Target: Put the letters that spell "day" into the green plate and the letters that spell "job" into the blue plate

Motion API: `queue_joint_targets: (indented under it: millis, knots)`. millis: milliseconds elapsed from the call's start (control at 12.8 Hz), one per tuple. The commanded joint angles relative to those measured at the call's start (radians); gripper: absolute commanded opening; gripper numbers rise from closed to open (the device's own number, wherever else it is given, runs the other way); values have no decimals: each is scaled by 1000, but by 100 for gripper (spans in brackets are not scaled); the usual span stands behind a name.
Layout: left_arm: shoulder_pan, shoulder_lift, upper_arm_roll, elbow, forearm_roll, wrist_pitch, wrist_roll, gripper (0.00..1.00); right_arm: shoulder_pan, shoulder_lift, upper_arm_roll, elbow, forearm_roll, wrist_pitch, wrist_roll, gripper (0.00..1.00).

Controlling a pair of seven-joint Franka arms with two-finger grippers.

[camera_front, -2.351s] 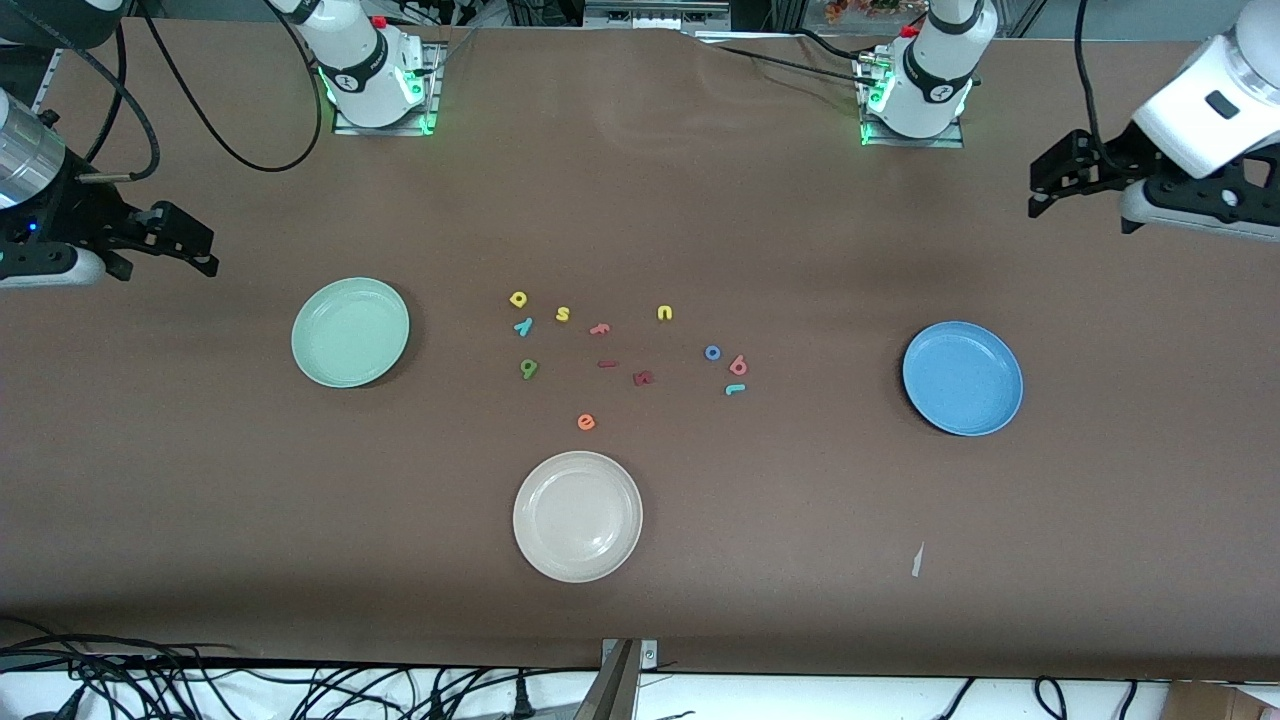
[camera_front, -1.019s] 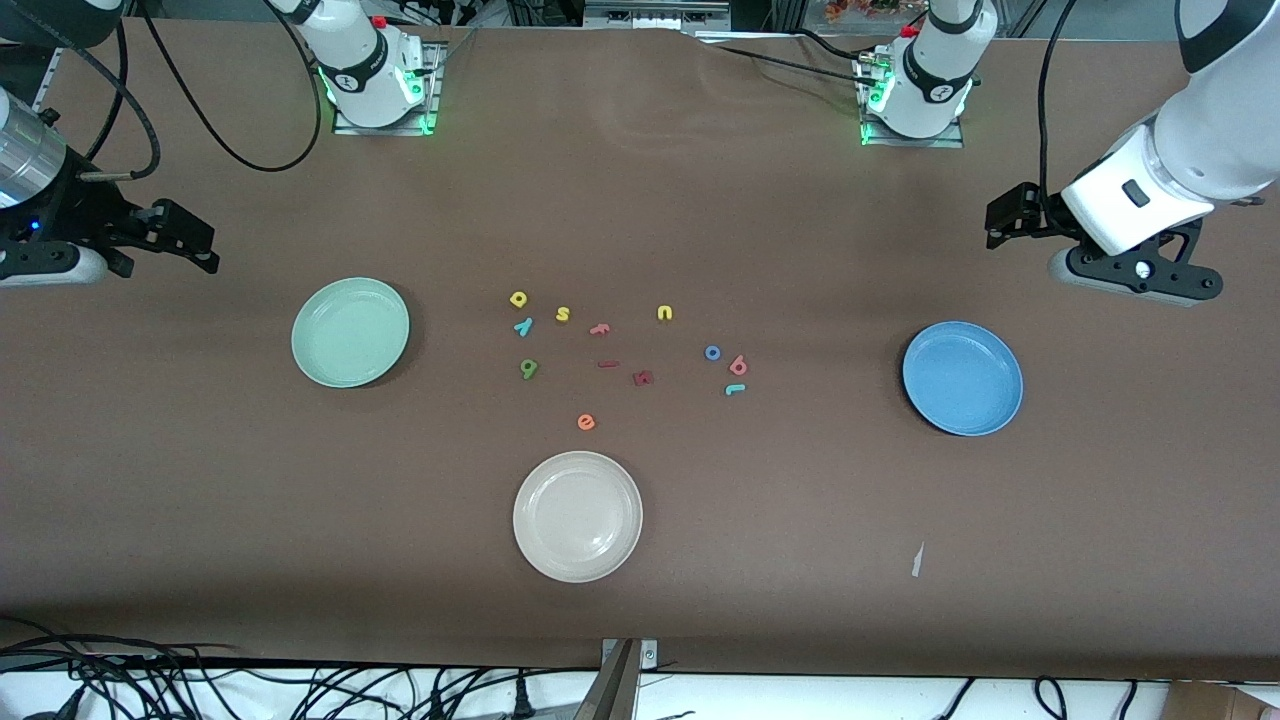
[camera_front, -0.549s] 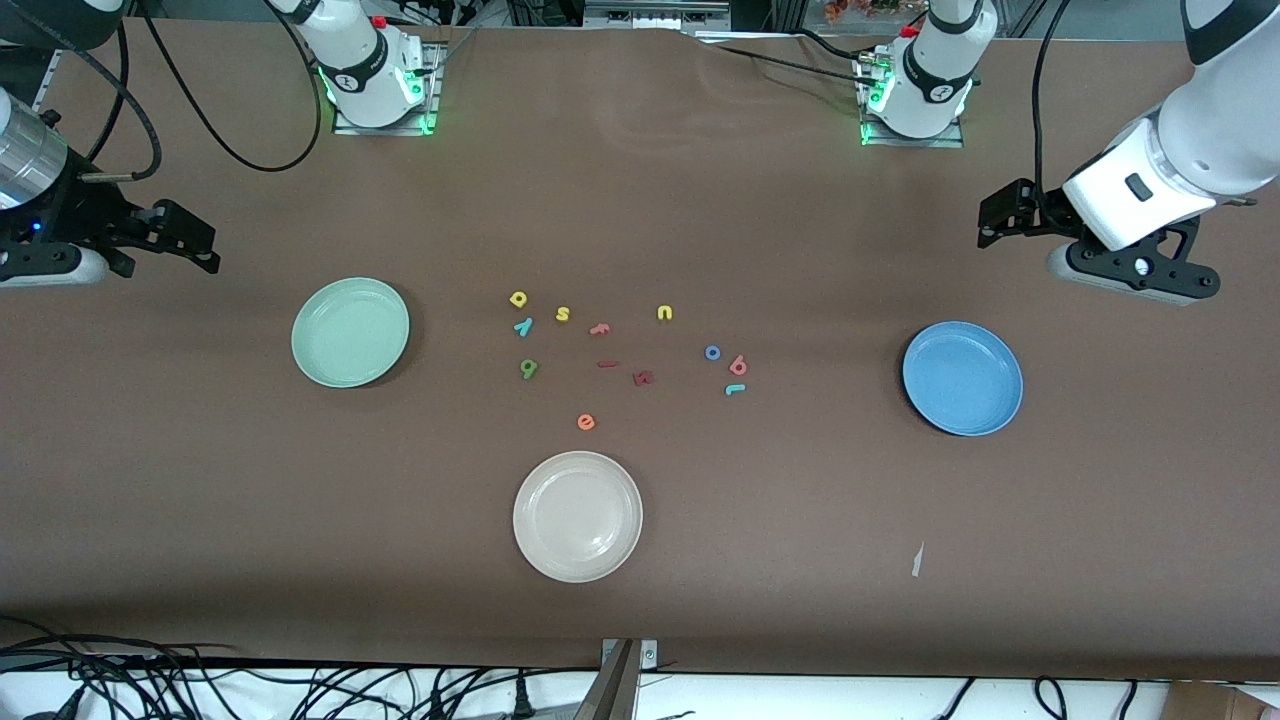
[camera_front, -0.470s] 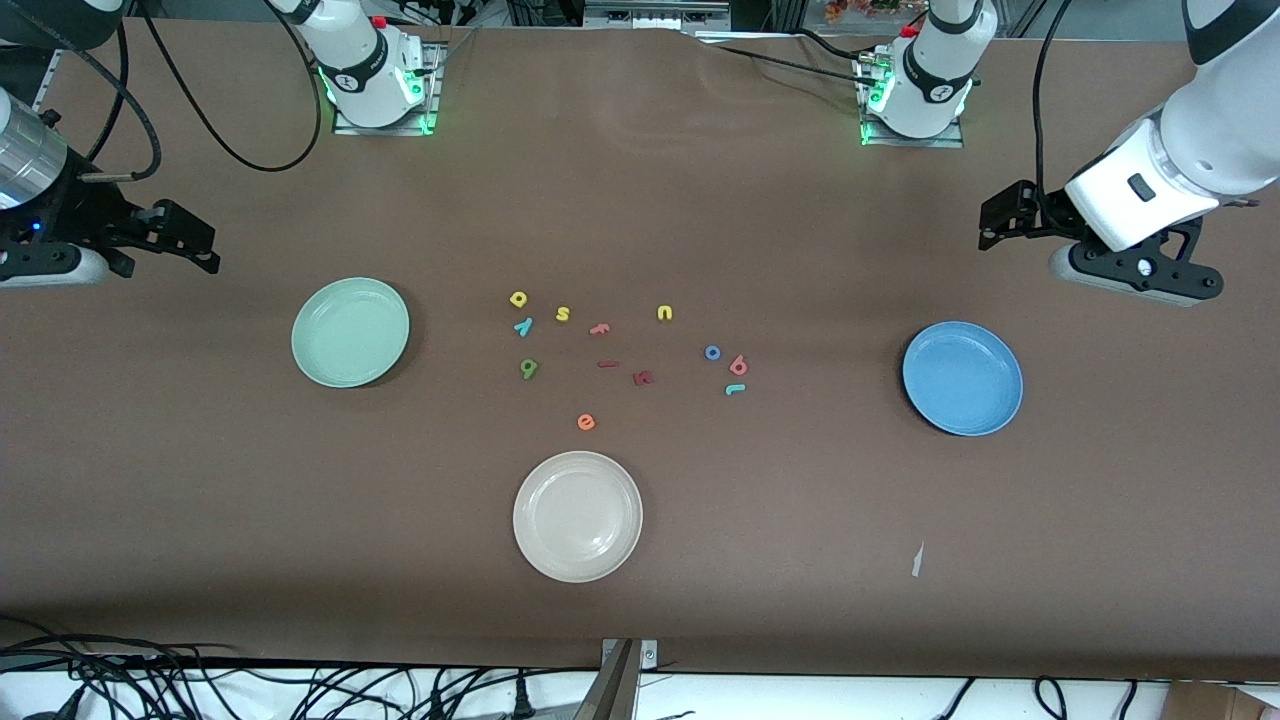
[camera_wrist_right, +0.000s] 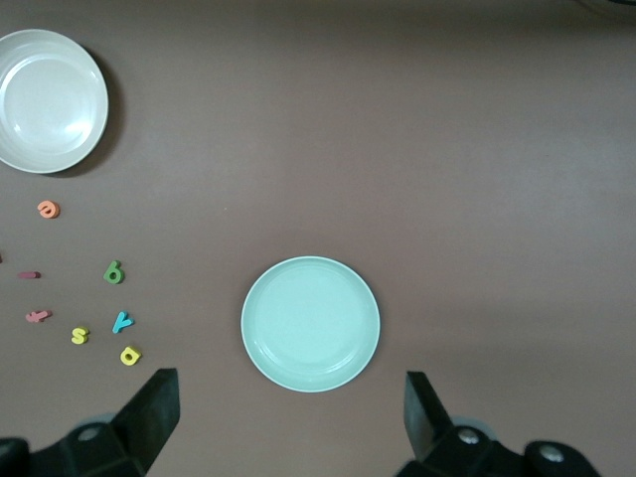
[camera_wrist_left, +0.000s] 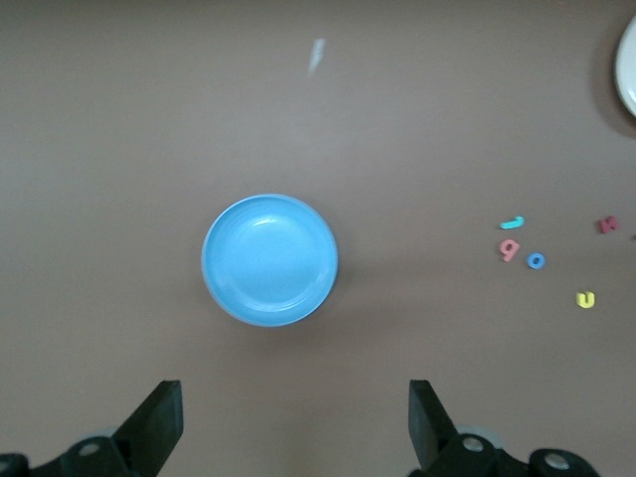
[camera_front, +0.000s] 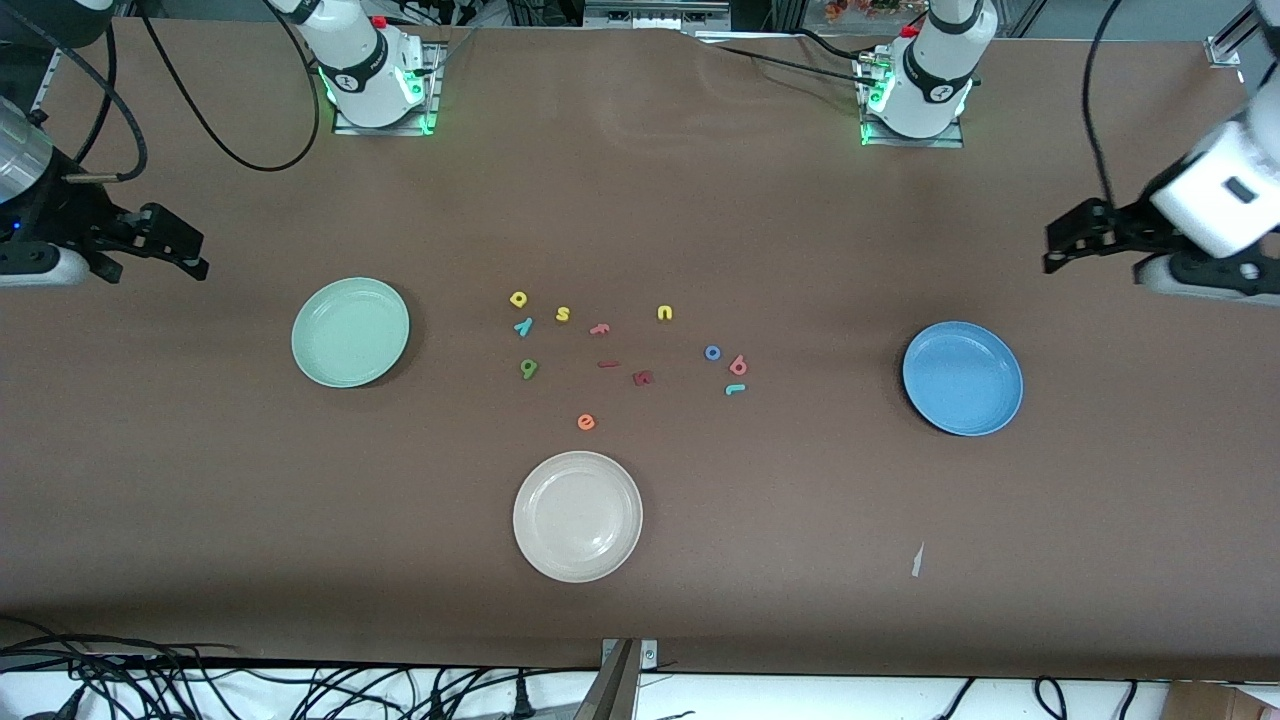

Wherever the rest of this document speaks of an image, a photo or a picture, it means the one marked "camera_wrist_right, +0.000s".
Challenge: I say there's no beige plate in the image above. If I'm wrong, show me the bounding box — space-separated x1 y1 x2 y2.
0 28 109 175

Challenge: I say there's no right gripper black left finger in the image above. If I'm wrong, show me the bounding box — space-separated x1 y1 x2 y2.
0 368 180 477

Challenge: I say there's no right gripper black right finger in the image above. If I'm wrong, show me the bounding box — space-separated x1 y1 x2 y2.
397 371 602 477

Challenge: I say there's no brown table cover sheet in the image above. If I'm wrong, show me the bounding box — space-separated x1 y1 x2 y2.
0 0 636 477

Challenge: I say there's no green foam letter g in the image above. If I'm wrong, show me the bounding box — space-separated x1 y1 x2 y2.
102 259 126 286

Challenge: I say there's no light green plate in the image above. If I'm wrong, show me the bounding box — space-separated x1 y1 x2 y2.
239 255 382 394

